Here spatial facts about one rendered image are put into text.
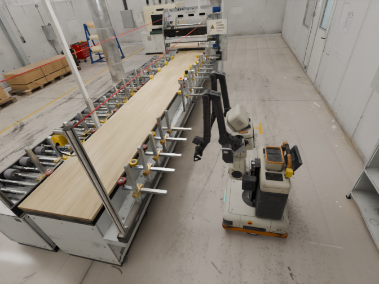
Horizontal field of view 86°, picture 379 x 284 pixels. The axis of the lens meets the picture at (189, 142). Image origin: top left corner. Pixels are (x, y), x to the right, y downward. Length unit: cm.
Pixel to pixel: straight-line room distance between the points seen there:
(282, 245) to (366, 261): 73
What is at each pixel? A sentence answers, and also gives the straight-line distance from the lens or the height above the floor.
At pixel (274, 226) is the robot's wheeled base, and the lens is 236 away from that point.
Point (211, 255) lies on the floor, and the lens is 242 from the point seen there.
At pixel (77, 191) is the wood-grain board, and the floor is 90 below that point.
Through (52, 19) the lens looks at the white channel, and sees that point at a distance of 264.
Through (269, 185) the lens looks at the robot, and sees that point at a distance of 194.
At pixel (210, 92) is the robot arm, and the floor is 163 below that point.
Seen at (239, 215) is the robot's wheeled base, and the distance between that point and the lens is 232.
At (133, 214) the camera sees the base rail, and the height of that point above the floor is 70.
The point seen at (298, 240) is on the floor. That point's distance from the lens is 264.
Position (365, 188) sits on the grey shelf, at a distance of 318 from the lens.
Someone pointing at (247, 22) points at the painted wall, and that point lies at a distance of 1223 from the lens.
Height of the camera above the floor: 220
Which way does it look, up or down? 36 degrees down
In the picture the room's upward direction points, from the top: 7 degrees counter-clockwise
